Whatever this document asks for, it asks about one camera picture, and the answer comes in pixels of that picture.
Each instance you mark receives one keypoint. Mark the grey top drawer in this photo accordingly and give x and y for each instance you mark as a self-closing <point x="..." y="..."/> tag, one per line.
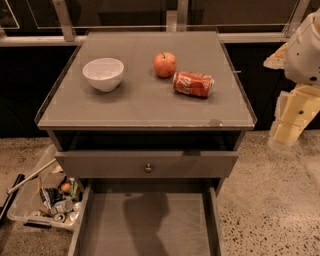
<point x="131" y="164"/>

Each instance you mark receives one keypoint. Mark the round metal drawer knob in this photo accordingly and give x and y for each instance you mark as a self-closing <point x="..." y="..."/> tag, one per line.
<point x="148" y="168"/>

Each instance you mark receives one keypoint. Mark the white ceramic bowl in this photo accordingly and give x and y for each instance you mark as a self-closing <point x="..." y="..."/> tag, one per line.
<point x="104" y="74"/>

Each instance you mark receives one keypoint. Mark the metal railing frame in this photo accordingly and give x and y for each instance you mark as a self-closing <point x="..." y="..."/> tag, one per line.
<point x="67" y="22"/>

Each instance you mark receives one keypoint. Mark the white rod in bin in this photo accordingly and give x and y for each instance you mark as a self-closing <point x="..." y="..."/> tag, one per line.
<point x="33" y="175"/>

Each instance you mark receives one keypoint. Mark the red coke can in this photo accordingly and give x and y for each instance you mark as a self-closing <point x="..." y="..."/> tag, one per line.
<point x="194" y="84"/>

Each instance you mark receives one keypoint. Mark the open grey middle drawer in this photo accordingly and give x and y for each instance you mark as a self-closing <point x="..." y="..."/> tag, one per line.
<point x="162" y="218"/>

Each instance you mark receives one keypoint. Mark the grey drawer cabinet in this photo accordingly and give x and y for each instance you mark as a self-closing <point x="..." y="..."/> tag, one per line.
<point x="144" y="112"/>

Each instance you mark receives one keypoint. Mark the orange fruit in bin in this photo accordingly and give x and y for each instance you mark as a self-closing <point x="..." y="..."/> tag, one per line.
<point x="66" y="187"/>

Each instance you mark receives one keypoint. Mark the red apple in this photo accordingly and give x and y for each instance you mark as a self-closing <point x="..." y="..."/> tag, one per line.
<point x="164" y="64"/>

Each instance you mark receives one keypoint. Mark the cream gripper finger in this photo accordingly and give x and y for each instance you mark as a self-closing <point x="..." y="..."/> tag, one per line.
<point x="294" y="112"/>
<point x="276" y="60"/>

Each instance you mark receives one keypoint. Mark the dark snack bag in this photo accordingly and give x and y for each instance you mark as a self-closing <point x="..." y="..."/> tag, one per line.
<point x="50" y="196"/>

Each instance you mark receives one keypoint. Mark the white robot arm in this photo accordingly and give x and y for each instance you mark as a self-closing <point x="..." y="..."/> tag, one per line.
<point x="299" y="57"/>

